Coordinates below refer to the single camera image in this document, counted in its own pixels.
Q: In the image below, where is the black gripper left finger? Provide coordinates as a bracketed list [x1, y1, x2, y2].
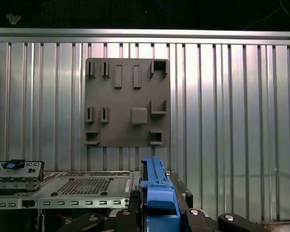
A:
[55, 190, 141, 232]

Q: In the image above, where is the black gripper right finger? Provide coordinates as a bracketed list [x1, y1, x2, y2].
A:
[175, 193, 265, 232]

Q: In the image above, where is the hard disk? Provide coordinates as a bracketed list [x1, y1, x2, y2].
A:
[140, 156, 191, 232]

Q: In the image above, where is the black open PC case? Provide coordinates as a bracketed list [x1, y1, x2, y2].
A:
[0, 159, 194, 232]

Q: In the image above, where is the metal expansion card retainer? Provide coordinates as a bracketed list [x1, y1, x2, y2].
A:
[0, 159, 45, 193]

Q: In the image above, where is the grey parts rack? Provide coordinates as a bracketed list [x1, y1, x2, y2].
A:
[84, 57, 171, 147]

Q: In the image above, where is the crumpled paper scrap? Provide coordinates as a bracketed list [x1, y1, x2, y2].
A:
[6, 13, 22, 25]

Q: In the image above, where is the white floor cable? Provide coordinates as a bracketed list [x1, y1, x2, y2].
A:
[244, 0, 290, 32]

